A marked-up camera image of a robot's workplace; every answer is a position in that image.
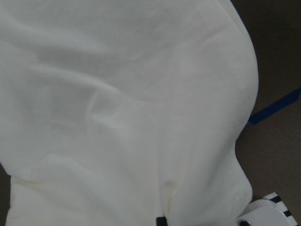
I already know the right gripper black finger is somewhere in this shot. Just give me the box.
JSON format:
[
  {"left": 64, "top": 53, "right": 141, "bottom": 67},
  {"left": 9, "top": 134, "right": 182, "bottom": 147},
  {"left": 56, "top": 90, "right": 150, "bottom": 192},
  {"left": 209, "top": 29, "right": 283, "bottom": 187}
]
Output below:
[{"left": 156, "top": 217, "right": 167, "bottom": 226}]

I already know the cream long-sleeve cat shirt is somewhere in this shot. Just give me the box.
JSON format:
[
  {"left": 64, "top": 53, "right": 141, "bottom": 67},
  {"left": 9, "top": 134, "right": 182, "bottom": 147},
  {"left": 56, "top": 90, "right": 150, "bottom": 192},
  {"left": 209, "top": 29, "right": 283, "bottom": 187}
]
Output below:
[{"left": 0, "top": 0, "right": 258, "bottom": 226}]

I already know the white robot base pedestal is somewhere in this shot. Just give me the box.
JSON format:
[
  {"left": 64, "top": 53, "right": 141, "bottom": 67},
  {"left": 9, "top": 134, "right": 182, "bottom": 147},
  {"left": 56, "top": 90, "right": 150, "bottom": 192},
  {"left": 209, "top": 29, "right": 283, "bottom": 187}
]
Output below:
[{"left": 236, "top": 192, "right": 298, "bottom": 226}]

